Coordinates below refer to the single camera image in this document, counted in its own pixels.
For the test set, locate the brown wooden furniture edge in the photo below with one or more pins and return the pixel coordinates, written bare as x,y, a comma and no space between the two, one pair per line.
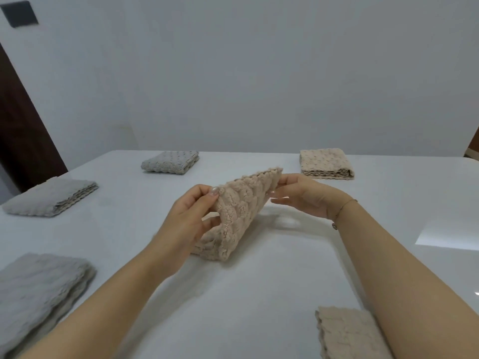
473,145

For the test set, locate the person's right forearm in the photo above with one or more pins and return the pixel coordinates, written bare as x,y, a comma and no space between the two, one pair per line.
404,280

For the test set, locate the person's left hand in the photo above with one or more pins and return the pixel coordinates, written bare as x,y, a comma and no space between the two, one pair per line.
179,228

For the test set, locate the dark brown wooden door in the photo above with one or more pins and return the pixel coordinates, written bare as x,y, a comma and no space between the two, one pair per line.
24,138

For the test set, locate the person's right thumb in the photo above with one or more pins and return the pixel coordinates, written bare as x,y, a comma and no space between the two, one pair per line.
292,179

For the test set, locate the person's right hand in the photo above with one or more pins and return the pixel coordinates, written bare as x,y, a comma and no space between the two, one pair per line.
312,198

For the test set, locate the beige textured towel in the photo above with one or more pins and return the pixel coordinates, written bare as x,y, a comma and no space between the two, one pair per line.
239,213
348,334
325,162

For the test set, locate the person's left forearm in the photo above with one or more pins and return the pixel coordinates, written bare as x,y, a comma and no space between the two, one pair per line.
104,310

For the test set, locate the folded beige textured towel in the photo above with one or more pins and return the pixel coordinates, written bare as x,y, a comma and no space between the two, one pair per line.
348,334
325,162

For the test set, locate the dark wall switch plate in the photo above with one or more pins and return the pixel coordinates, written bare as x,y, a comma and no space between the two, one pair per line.
19,13

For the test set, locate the folded grey textured towel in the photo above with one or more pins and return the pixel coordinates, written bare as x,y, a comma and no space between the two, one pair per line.
50,198
37,295
170,162

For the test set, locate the person's left thumb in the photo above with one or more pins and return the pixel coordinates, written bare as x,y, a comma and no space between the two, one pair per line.
204,194

